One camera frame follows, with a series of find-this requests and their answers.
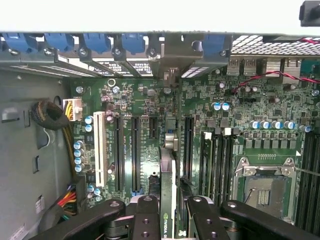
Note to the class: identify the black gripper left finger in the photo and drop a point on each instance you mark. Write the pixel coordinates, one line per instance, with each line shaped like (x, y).
(146, 220)

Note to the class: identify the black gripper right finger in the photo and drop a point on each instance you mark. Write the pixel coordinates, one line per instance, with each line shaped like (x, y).
(205, 220)

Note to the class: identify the RAM slot black clips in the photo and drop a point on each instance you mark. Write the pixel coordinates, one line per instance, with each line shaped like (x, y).
(235, 165)
(302, 175)
(317, 185)
(217, 165)

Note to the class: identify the RAM slot white clips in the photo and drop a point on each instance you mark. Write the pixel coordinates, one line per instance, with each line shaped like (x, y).
(207, 136)
(310, 185)
(227, 165)

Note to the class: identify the CPU socket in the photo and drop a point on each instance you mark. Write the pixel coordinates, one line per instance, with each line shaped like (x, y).
(265, 195)

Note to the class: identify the long black expansion slot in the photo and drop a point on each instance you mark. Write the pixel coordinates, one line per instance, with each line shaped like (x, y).
(135, 152)
(188, 150)
(119, 152)

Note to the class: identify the black power connector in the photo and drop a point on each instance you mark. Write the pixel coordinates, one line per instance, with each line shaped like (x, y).
(80, 195)

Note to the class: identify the white expansion slot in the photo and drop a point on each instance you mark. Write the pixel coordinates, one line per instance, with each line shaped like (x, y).
(100, 150)

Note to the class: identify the short black expansion slot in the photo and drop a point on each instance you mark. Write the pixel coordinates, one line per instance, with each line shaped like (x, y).
(153, 127)

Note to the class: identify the thin metal locking lever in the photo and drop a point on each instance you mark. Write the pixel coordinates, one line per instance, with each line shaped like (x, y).
(307, 171)

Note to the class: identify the green motherboard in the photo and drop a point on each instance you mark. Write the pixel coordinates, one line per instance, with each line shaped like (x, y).
(135, 100)

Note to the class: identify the white power connector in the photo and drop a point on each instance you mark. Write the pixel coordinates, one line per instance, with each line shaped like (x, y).
(73, 107)

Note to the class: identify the black open PC case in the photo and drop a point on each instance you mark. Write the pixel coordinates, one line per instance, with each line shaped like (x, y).
(20, 150)

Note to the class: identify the blue slot latch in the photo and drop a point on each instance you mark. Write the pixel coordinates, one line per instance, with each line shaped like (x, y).
(58, 42)
(97, 42)
(215, 45)
(133, 43)
(15, 42)

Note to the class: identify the teal port block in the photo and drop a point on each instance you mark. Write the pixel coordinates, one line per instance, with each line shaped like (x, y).
(311, 67)

